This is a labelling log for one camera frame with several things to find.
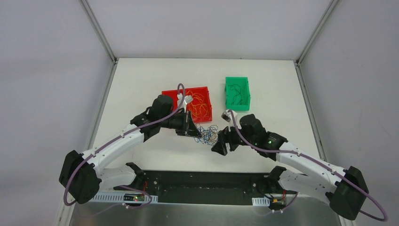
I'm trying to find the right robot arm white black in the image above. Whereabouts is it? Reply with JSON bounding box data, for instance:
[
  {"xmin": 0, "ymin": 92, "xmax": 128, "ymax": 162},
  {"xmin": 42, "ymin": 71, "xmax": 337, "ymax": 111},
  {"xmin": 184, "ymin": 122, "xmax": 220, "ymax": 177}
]
[{"xmin": 211, "ymin": 111, "xmax": 369, "ymax": 220}]

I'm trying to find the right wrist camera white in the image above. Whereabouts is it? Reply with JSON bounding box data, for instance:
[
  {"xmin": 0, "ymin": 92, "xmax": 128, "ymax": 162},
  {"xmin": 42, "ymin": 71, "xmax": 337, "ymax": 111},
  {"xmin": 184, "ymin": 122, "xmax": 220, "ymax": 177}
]
[{"xmin": 221, "ymin": 109, "xmax": 238, "ymax": 127}]

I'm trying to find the yellow thin wire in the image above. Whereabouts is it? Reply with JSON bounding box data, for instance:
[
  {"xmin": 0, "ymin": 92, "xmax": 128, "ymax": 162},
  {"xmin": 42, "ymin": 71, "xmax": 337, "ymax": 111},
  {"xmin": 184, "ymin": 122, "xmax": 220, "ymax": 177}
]
[{"xmin": 187, "ymin": 90, "xmax": 210, "ymax": 119}]

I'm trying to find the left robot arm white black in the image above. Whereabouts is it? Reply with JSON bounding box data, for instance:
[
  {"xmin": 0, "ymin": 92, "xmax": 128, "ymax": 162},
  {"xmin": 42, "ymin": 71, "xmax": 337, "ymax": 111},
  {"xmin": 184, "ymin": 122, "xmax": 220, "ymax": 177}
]
[{"xmin": 59, "ymin": 94, "xmax": 202, "ymax": 206}]

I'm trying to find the bundle of thin wires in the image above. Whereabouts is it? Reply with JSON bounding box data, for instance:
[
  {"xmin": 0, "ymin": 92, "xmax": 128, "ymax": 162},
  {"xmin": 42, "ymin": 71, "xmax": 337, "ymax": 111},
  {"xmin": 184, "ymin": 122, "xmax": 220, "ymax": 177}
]
[{"xmin": 193, "ymin": 124, "xmax": 220, "ymax": 147}]

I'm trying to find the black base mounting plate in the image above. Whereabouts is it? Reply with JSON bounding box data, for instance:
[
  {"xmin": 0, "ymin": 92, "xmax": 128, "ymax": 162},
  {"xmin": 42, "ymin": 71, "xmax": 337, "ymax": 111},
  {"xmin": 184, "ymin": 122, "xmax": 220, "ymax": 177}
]
[{"xmin": 129, "ymin": 170, "xmax": 284, "ymax": 205}]

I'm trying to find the green plastic bin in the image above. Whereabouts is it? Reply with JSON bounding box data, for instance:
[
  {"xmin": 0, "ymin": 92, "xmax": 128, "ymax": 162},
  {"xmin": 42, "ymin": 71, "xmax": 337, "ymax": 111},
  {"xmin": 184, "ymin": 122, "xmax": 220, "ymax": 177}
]
[{"xmin": 225, "ymin": 77, "xmax": 251, "ymax": 112}]

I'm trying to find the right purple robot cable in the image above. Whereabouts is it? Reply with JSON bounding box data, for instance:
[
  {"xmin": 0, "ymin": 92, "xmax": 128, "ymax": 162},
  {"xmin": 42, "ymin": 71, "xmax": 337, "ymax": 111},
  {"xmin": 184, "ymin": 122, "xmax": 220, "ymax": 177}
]
[{"xmin": 227, "ymin": 109, "xmax": 389, "ymax": 222}]

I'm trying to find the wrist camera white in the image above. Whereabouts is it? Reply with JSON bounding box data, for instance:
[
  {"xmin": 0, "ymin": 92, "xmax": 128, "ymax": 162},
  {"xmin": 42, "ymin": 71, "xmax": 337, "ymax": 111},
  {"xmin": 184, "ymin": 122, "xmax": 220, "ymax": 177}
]
[
  {"xmin": 221, "ymin": 109, "xmax": 238, "ymax": 127},
  {"xmin": 176, "ymin": 94, "xmax": 193, "ymax": 111}
]

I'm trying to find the red two-compartment plastic bin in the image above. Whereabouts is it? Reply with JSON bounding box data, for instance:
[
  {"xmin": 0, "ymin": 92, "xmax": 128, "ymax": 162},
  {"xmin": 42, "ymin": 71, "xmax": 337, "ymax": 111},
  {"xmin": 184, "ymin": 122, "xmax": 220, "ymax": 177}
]
[{"xmin": 161, "ymin": 86, "xmax": 213, "ymax": 124}]

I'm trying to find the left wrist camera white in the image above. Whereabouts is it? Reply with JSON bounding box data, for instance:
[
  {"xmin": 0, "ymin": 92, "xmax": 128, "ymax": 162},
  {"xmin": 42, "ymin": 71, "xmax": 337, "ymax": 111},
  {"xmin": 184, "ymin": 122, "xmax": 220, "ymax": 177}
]
[{"xmin": 176, "ymin": 94, "xmax": 193, "ymax": 111}]

